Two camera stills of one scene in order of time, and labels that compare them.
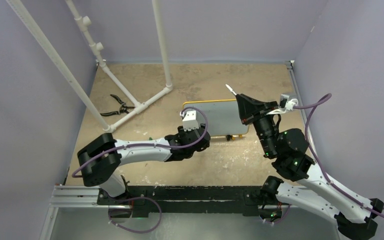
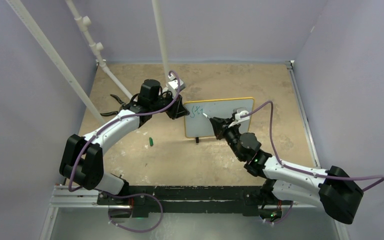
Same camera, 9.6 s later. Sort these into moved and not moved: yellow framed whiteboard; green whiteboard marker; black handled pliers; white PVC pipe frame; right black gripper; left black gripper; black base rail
Moved: left black gripper; green whiteboard marker; right black gripper
Not moved: black handled pliers; white PVC pipe frame; yellow framed whiteboard; black base rail
